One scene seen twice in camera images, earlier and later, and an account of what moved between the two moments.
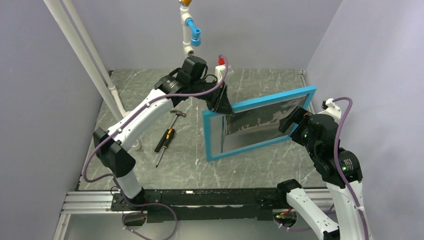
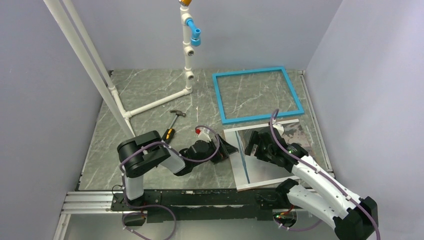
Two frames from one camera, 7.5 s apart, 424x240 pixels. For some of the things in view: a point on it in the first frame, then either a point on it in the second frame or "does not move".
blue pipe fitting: x=196 y=33 does not move
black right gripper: x=297 y=115 → x=254 y=139
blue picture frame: x=309 y=92 → x=300 y=111
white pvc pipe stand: x=105 y=85 does not move
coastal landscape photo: x=259 y=124 → x=293 y=133
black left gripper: x=222 y=104 → x=225 y=149
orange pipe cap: x=186 y=3 does not move
